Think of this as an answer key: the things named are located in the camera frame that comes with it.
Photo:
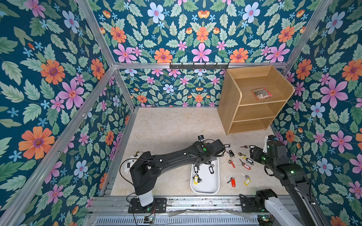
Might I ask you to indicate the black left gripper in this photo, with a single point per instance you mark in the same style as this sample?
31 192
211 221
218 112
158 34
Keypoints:
213 158

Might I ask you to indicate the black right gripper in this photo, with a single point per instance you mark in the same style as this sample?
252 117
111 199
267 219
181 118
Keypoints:
255 154

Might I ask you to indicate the yellow tag key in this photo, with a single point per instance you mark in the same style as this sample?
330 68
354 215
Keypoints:
247 179
241 155

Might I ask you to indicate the red tag key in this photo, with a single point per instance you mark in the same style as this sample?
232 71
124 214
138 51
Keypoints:
232 182
232 163
245 164

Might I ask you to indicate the key with black ring tag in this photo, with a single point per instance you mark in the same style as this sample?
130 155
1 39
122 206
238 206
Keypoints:
231 154

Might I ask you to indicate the pile of colourful key tags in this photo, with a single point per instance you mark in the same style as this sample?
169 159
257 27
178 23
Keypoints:
207 170

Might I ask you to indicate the white storage tray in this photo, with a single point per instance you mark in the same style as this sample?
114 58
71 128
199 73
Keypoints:
210 187

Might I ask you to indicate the wooden shelf cabinet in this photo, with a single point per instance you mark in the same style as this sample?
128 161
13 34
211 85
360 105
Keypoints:
239 110

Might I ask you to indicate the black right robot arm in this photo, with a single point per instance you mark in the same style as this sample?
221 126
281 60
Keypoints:
297 184

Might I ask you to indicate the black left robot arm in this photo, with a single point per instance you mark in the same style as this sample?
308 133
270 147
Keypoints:
147 168

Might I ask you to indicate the clear bag of small parts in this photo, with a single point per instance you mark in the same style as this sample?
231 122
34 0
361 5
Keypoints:
261 93

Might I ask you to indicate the white plush toy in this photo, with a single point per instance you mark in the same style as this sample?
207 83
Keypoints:
130 162

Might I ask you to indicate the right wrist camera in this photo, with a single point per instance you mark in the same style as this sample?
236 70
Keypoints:
274 148

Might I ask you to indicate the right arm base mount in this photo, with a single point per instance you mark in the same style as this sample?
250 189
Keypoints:
256 203

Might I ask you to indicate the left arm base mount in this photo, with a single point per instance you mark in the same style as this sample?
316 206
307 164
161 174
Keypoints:
157 206

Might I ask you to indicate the black wall hook rail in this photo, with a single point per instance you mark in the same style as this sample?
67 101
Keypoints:
193 66

